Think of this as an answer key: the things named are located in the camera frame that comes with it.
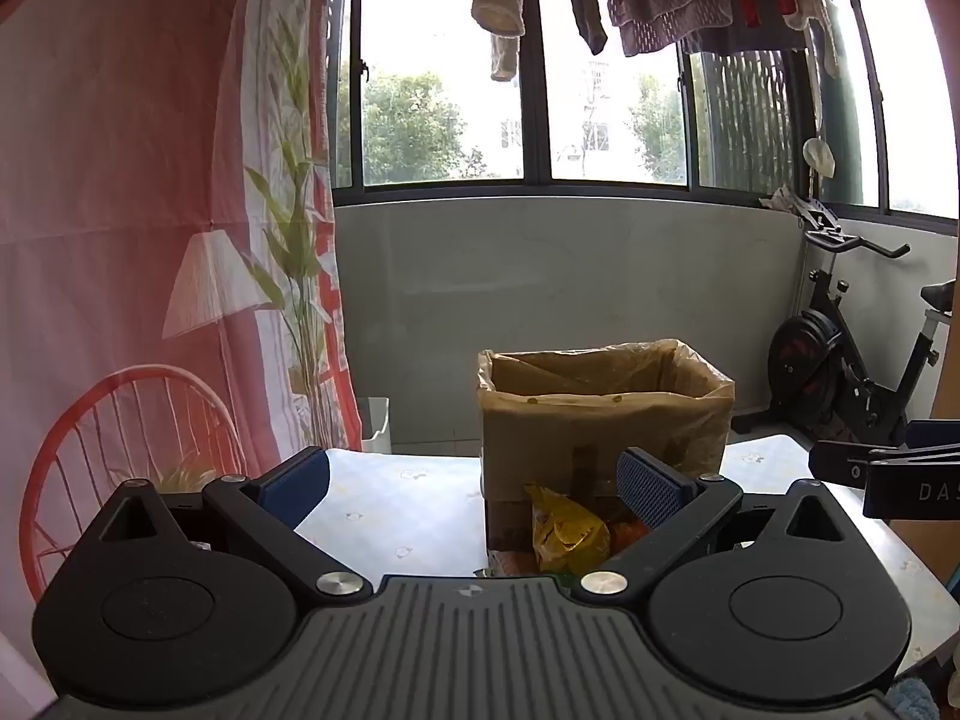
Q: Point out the crumpled plastic wrap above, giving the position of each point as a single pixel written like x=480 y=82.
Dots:
x=787 y=202

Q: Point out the dark window frame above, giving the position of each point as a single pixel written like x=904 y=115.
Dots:
x=530 y=90

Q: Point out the white floral tablecloth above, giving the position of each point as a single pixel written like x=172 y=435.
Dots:
x=420 y=495

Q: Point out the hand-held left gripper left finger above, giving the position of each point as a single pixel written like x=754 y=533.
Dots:
x=296 y=480

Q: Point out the orange snack packet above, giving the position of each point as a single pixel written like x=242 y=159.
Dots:
x=626 y=532

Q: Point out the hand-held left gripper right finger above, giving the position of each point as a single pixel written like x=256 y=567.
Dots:
x=649 y=491

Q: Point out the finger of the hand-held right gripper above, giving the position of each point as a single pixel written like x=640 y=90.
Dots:
x=934 y=435
x=840 y=459

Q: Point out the black exercise bike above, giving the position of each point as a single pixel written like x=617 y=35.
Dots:
x=806 y=360

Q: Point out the white plastic bin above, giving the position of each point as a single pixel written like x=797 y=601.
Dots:
x=375 y=424

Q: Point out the blue fluffy towel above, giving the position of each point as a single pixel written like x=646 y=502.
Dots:
x=915 y=701

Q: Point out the yellow snack packet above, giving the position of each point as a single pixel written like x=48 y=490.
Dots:
x=562 y=532

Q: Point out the brown cardboard box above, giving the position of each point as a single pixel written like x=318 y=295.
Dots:
x=510 y=517

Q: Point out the pink printed curtain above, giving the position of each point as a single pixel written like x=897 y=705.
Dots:
x=112 y=165

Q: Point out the white hanging object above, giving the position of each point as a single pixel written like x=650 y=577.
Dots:
x=819 y=157

